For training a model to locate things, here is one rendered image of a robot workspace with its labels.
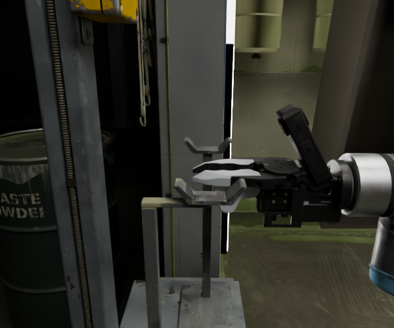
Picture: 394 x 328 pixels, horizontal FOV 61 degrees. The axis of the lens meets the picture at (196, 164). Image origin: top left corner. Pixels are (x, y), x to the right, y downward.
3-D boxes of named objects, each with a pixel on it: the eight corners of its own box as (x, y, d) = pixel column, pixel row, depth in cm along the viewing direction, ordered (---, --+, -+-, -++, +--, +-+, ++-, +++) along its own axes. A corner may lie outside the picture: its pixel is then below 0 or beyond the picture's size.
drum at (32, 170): (-20, 327, 162) (-65, 150, 134) (64, 261, 213) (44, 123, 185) (81, 365, 142) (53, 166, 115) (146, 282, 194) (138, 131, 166)
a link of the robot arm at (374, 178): (397, 164, 42) (363, 144, 52) (357, 164, 43) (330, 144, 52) (384, 228, 45) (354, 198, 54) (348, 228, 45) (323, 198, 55)
